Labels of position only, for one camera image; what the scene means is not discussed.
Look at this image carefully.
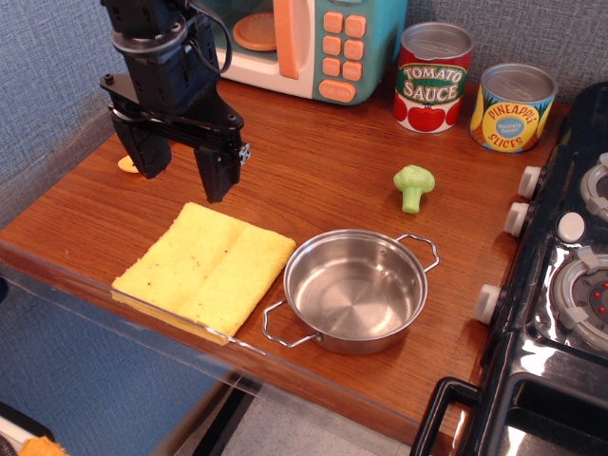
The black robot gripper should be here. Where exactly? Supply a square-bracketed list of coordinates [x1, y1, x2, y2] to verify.
[100, 21, 251, 203]

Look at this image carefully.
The green toy broccoli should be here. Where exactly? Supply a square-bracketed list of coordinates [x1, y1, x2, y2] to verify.
[393, 164, 435, 214]

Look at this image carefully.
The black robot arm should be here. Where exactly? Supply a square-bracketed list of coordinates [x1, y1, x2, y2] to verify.
[100, 1, 250, 203]

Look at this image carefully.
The yellow towel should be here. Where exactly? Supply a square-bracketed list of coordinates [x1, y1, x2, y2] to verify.
[112, 202, 296, 346]

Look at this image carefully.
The small orange yellow toy piece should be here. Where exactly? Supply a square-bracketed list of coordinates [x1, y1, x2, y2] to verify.
[118, 155, 139, 174]

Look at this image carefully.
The orange toy plate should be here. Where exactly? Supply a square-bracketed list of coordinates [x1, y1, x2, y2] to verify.
[233, 12, 276, 52]

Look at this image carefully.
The toy microwave oven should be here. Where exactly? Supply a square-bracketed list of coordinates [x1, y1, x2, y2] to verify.
[204, 1, 408, 105]

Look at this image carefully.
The stainless steel pot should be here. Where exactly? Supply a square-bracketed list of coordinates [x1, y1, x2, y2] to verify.
[262, 229, 440, 355]

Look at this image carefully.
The tomato sauce can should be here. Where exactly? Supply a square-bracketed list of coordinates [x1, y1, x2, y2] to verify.
[393, 22, 474, 133]

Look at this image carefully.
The orange cloth at corner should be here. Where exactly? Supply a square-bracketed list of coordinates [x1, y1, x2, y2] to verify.
[18, 436, 67, 456]

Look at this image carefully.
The pineapple slices can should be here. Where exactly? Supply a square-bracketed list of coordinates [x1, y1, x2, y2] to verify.
[469, 63, 558, 154]

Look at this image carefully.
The black toy stove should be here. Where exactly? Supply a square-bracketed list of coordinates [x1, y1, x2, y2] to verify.
[411, 83, 607, 455]

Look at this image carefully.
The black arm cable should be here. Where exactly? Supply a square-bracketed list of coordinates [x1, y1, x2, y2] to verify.
[184, 0, 234, 75]

